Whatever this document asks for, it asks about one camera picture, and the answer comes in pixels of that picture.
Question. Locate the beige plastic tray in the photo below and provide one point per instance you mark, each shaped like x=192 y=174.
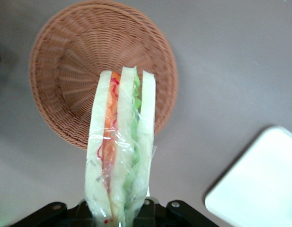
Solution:
x=254 y=184

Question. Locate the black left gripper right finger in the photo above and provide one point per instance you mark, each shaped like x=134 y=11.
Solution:
x=179 y=212

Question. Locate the triangle sandwich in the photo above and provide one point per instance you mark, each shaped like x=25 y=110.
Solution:
x=122 y=142

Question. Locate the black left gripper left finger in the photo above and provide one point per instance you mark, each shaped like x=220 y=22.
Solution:
x=55 y=215

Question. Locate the round brown wicker basket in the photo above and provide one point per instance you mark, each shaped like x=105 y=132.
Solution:
x=89 y=47

